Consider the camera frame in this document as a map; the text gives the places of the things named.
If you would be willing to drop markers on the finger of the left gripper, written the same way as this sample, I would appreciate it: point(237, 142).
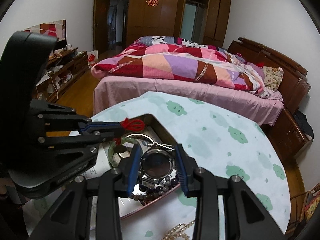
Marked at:
point(101, 127)
point(103, 136)

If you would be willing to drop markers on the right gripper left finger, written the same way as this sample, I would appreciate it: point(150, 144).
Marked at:
point(69, 217)

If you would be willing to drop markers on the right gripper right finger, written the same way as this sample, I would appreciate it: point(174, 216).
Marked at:
point(225, 206)

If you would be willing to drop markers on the silver bangle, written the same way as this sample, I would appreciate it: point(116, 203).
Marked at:
point(145, 141)

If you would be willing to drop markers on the silver metal wristwatch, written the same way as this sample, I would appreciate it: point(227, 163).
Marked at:
point(157, 165)

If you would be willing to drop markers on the pink bed sheet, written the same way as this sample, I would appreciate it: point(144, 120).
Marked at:
point(112, 90)

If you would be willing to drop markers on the pink metal tin box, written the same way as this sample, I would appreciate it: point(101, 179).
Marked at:
point(150, 120)

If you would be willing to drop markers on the paper leaflets in tin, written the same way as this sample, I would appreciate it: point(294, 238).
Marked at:
point(109, 156)

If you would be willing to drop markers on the wooden tv cabinet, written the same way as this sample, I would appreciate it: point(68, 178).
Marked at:
point(62, 70)

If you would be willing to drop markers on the colourful patterned cushion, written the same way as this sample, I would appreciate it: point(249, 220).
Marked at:
point(310, 203)

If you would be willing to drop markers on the red white gift bag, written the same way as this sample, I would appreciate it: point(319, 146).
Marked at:
point(93, 58)

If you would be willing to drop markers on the wooden nightstand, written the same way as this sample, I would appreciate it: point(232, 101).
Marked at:
point(286, 137)

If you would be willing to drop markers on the patchwork quilt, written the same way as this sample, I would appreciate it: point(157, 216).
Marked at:
point(174, 58)

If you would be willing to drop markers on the television with reflection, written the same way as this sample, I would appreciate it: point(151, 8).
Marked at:
point(55, 29)

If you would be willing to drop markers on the dark clothes on nightstand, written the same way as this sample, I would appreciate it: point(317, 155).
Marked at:
point(303, 124)

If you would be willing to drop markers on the red double happiness decal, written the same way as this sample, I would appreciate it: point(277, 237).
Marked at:
point(152, 3)

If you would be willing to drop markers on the floral pillow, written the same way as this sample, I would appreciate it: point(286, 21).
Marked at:
point(273, 77)

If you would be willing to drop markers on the dark wooden wardrobe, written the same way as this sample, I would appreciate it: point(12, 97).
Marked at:
point(165, 19)

